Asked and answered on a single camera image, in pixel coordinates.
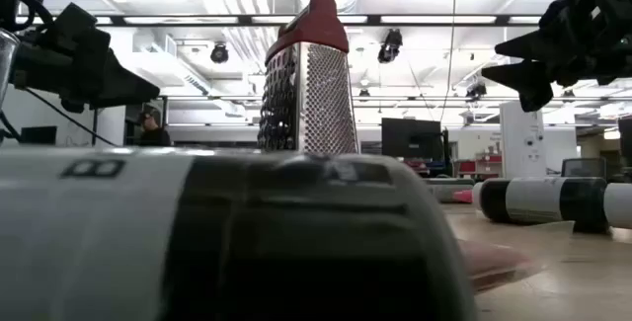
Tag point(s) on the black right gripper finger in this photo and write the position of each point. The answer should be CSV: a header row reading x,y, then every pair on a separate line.
x,y
533,84
538,44

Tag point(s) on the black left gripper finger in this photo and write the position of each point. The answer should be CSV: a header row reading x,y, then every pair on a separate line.
x,y
123,89

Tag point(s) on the red popcorn packet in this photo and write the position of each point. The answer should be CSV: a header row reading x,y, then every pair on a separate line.
x,y
494,262

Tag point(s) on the white pillar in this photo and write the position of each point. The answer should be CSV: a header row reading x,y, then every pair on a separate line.
x,y
521,138

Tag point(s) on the person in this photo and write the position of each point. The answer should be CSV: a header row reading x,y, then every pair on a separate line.
x,y
154,136

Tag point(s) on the black ceiling spot lamp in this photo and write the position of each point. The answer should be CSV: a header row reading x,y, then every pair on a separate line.
x,y
476,91
390,47
219,54

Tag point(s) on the small dark screen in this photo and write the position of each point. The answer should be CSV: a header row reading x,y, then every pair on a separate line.
x,y
38,136

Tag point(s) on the red cabinet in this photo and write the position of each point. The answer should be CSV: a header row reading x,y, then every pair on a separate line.
x,y
486,168

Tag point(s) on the black monitor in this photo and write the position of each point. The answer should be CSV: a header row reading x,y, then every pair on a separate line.
x,y
410,138
626,140

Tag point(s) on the black overhead light bar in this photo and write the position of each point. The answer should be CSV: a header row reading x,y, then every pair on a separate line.
x,y
373,20

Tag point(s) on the white ceiling air duct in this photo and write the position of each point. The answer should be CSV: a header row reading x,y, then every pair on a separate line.
x,y
163,69

